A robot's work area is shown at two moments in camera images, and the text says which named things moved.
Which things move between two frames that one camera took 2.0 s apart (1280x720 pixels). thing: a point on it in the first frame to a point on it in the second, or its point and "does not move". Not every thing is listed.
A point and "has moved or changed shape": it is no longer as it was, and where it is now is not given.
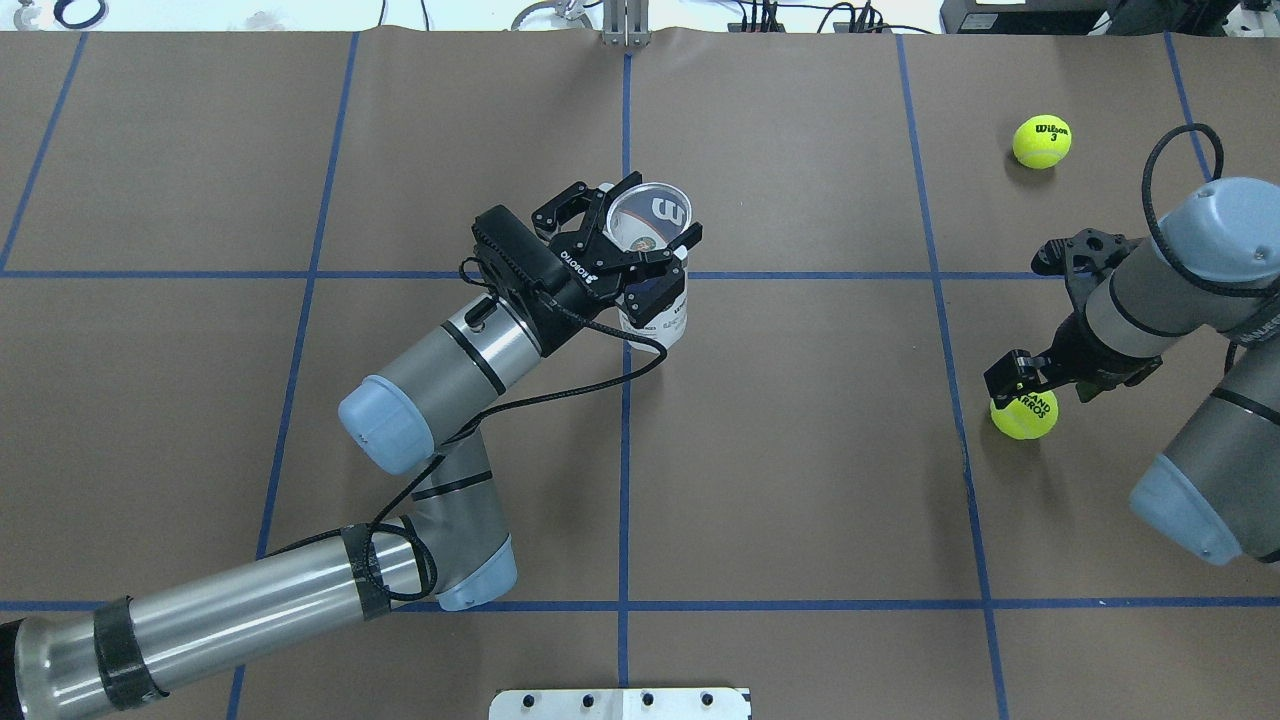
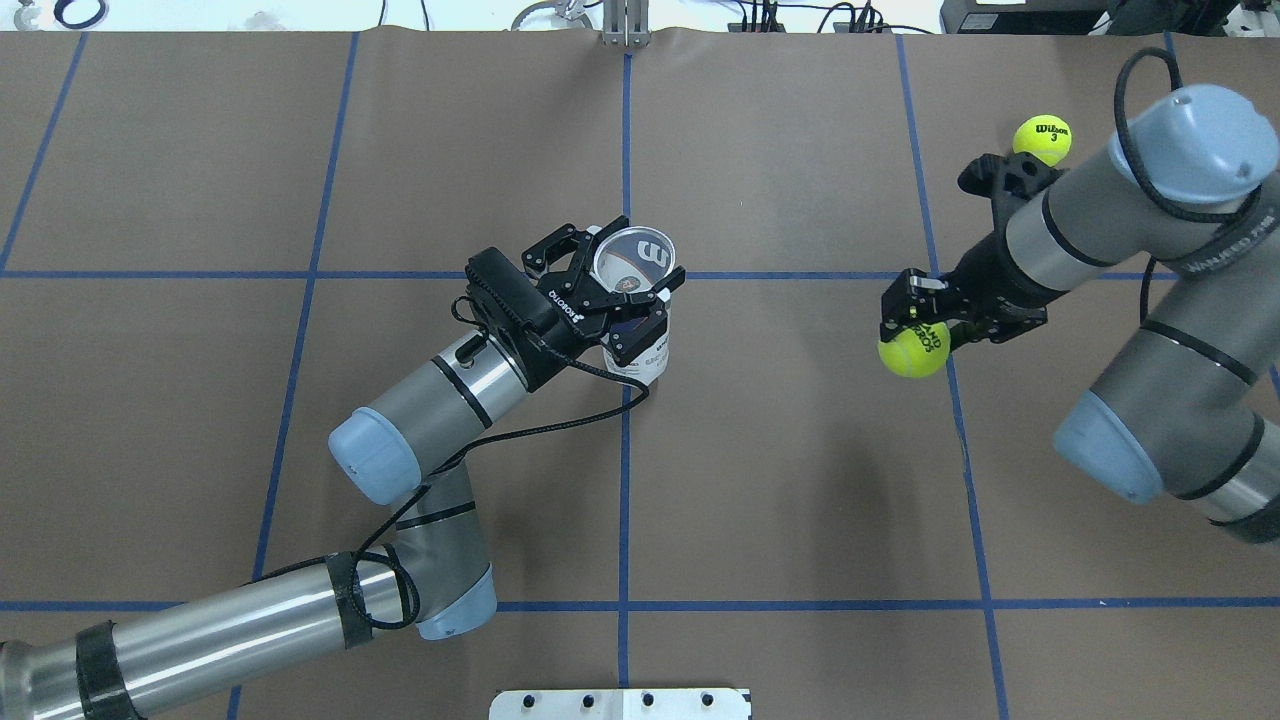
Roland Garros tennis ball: (1028, 418) to (916, 351)
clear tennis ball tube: (646, 217) has moved or changed shape
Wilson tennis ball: (1042, 141) does not move
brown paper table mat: (207, 240) does not move
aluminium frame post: (626, 23) does not move
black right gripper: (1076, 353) to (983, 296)
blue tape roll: (58, 12) does not move
